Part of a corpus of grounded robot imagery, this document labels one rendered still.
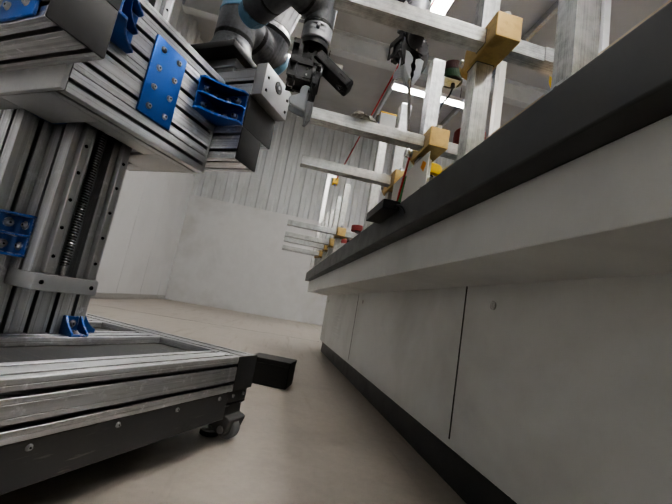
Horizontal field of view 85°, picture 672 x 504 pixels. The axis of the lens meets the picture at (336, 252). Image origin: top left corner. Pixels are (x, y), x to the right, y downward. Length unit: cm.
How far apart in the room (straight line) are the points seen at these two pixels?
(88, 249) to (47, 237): 9
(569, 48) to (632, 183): 22
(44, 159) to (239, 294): 767
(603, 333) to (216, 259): 825
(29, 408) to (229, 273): 796
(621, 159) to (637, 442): 39
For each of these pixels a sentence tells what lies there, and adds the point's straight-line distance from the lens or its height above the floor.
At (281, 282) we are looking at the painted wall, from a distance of 852.
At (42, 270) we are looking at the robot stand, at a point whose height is 37.
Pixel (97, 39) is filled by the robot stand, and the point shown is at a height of 75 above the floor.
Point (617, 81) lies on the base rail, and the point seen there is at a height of 65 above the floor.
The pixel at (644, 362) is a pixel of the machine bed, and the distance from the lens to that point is 68.
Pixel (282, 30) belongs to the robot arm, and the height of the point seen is 125.
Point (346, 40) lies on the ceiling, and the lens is 718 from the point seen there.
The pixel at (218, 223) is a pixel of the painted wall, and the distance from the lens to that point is 877.
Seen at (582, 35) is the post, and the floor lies 78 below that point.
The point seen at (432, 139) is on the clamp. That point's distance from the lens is 95.
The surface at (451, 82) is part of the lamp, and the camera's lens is 116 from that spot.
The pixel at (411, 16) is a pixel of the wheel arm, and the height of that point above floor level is 94.
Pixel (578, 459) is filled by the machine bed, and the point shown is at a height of 23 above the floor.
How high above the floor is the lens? 39
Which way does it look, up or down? 9 degrees up
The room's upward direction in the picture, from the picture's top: 10 degrees clockwise
